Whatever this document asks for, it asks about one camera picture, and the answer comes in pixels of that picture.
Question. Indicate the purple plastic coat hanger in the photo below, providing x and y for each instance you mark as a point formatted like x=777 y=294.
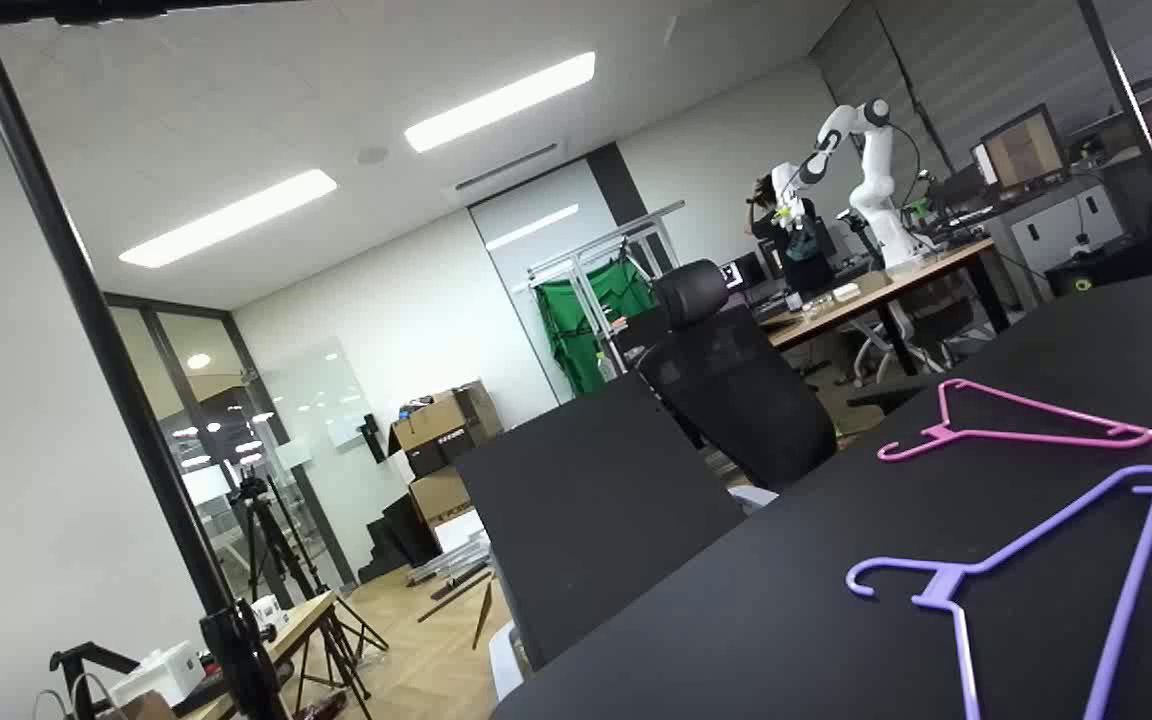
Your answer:
x=946 y=577

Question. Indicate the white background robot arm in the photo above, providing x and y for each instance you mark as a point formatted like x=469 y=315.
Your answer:
x=877 y=173

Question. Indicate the pink plastic coat hanger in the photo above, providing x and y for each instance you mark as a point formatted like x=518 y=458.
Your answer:
x=1030 y=436

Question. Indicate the black horizontal rod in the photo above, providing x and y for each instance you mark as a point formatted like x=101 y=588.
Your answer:
x=99 y=4

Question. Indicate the green cloth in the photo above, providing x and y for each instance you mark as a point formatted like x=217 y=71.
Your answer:
x=568 y=334

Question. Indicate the frosted glass door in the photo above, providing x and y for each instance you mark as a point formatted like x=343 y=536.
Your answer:
x=522 y=243

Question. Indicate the metal clothes rack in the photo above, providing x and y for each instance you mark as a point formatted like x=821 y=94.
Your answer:
x=631 y=229

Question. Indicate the cardboard box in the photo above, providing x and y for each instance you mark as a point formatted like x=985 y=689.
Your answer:
x=438 y=423
x=443 y=496

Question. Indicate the black partition panel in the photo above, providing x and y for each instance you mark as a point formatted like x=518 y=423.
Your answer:
x=590 y=522

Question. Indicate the black office chair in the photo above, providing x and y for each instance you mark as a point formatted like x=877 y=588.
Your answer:
x=736 y=386

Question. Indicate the frosted glass board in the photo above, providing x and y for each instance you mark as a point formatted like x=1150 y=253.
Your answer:
x=318 y=400

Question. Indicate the rectangular ceiling light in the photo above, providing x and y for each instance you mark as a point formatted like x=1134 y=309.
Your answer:
x=230 y=218
x=499 y=106

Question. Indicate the wooden desk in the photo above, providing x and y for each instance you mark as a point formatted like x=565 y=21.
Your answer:
x=871 y=294

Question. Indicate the small wooden table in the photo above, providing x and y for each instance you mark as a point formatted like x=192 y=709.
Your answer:
x=303 y=626

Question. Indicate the black stand pole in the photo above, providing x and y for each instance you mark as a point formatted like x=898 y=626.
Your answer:
x=1139 y=117
x=113 y=344

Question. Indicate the computer monitor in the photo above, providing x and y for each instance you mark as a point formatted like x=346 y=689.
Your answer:
x=1016 y=149

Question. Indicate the white drawer cabinet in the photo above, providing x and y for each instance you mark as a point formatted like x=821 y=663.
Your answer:
x=1062 y=226

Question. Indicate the white box device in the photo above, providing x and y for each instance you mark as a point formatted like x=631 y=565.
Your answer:
x=161 y=674

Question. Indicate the black camera tripod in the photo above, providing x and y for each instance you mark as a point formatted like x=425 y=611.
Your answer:
x=256 y=501

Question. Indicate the glass partition with black frame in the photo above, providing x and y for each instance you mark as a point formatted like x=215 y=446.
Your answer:
x=202 y=372

